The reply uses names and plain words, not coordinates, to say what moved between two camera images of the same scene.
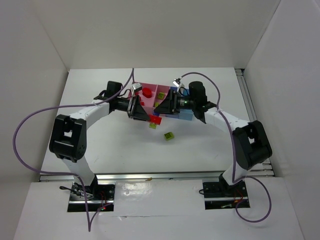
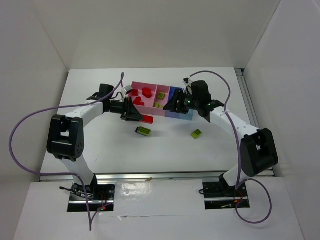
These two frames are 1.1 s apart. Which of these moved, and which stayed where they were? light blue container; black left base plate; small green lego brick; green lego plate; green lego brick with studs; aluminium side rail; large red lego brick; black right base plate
Moved: large red lego brick; small green lego brick; green lego plate
Stayed: aluminium side rail; light blue container; green lego brick with studs; black right base plate; black left base plate
